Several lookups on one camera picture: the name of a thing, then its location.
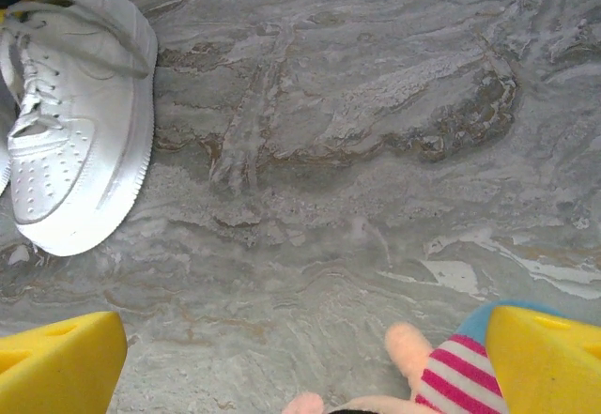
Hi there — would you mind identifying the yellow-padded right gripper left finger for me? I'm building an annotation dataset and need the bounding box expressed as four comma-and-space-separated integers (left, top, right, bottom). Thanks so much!
0, 310, 129, 414

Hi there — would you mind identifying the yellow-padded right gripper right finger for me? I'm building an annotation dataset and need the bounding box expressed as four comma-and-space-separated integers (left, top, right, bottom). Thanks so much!
485, 304, 601, 414

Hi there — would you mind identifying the white lace-up sneaker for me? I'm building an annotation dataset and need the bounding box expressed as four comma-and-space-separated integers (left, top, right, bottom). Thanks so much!
0, 103, 10, 197
0, 0, 159, 258

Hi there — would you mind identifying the black-haired plush doll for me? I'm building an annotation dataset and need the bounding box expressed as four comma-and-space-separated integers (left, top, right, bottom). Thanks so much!
281, 299, 564, 414

